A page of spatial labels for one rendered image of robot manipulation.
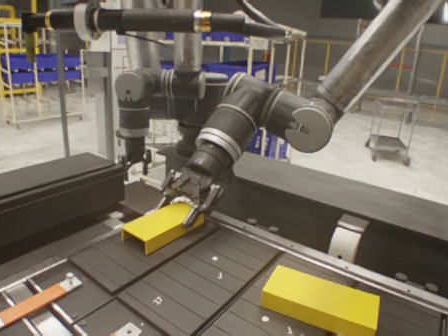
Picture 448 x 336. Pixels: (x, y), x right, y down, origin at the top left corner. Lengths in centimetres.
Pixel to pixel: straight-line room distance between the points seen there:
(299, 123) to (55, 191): 52
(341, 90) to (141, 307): 67
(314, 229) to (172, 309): 80
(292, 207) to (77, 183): 77
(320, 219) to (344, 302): 70
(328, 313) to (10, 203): 54
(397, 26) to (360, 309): 64
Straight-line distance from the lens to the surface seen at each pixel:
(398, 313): 57
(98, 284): 56
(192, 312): 49
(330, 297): 50
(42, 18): 82
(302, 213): 119
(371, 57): 87
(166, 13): 68
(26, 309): 54
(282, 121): 73
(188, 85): 122
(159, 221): 64
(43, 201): 67
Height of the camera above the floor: 135
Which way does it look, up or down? 20 degrees down
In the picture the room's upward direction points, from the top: 4 degrees clockwise
